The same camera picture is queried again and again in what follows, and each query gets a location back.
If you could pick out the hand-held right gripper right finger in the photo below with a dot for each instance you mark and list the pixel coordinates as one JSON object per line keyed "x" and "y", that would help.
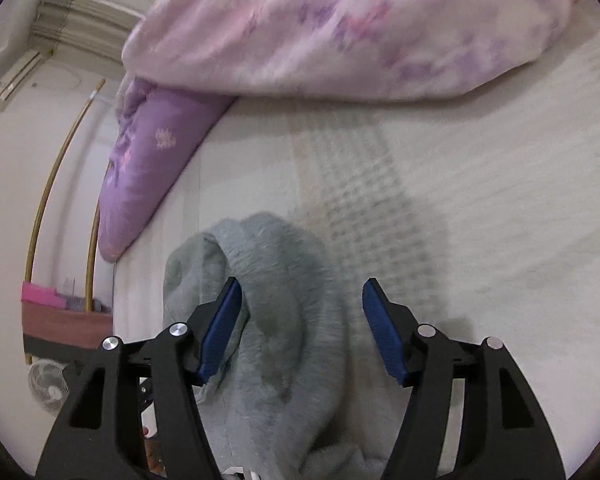
{"x": 383, "y": 335}

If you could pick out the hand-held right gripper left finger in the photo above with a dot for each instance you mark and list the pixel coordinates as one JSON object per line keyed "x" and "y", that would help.
{"x": 223, "y": 330}

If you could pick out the grey fleece garment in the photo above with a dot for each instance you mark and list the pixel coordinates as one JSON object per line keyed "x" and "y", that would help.
{"x": 285, "y": 340}

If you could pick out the white bed sheet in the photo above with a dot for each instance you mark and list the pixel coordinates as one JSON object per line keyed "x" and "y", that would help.
{"x": 430, "y": 200}

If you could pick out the purple floral pillow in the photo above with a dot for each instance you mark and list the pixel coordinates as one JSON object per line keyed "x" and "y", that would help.
{"x": 147, "y": 170}

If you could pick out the white electric fan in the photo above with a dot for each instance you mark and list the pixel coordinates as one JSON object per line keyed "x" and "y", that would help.
{"x": 50, "y": 386}

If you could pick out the pink box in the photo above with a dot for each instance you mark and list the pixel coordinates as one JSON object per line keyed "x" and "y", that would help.
{"x": 41, "y": 295}

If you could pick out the yellow hoop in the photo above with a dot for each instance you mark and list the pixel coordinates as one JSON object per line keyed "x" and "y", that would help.
{"x": 60, "y": 170}

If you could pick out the pink floral quilt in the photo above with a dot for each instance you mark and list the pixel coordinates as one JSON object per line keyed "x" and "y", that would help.
{"x": 350, "y": 30}

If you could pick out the white air conditioner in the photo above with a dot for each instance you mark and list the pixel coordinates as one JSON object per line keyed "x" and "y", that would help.
{"x": 11, "y": 78}

